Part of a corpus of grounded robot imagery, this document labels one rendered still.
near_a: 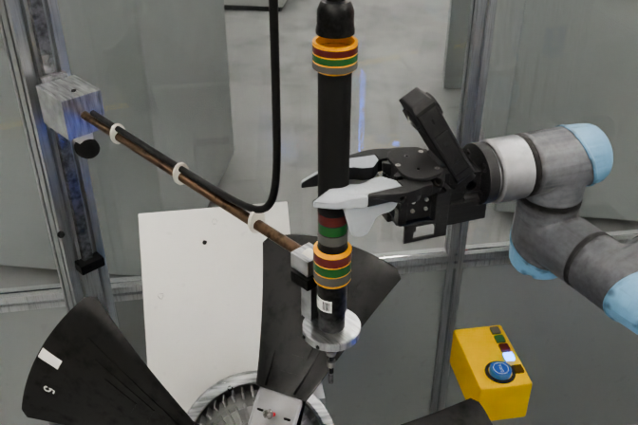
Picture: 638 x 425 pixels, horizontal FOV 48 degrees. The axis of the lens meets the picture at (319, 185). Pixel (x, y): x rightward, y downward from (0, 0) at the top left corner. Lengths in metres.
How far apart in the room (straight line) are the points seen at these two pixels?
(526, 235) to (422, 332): 1.04
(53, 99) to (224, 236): 0.36
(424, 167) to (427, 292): 1.08
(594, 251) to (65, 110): 0.82
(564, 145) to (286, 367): 0.49
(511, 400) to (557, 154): 0.67
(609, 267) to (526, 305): 1.14
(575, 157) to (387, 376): 1.25
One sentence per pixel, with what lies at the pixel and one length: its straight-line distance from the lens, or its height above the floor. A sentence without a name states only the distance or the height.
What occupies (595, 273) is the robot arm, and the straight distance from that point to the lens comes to 0.86.
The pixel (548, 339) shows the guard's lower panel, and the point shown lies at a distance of 2.09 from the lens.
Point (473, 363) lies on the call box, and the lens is 1.41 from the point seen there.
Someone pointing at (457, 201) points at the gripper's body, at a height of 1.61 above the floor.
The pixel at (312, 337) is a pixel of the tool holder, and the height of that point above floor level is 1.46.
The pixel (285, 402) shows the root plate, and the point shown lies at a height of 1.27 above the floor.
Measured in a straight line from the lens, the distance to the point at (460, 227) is 1.75.
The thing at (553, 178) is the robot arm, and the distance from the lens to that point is 0.85.
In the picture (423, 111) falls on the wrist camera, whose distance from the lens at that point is 0.75.
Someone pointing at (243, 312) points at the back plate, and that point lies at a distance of 1.26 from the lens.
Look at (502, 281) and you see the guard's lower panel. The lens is 1.89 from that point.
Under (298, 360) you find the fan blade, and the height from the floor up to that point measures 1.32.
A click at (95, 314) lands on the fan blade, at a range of 1.00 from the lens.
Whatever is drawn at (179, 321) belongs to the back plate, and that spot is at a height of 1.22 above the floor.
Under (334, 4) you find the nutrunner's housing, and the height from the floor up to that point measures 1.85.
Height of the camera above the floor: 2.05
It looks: 31 degrees down
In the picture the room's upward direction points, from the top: straight up
